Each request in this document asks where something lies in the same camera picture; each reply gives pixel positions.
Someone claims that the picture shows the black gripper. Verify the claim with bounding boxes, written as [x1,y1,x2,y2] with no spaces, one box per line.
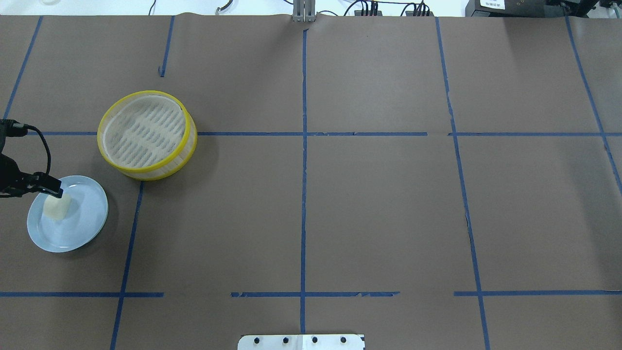
[0,155,64,199]

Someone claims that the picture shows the black box with label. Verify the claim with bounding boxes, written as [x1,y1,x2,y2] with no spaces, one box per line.
[465,0,622,18]

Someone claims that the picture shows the metal base plate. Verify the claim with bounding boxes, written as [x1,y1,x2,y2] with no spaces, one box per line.
[237,334,366,350]

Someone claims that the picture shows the brown paper table cover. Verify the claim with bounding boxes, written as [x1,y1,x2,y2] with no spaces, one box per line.
[1,14,621,350]

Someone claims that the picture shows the light blue plate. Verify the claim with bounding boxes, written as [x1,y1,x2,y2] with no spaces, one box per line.
[26,175,109,253]

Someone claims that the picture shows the aluminium frame post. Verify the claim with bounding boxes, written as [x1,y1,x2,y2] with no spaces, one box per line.
[290,0,317,23]

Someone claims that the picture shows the black camera cable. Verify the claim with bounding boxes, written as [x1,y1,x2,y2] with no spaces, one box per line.
[0,120,52,176]

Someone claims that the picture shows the white steamed bun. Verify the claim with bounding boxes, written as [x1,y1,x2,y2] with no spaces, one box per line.
[43,193,72,221]

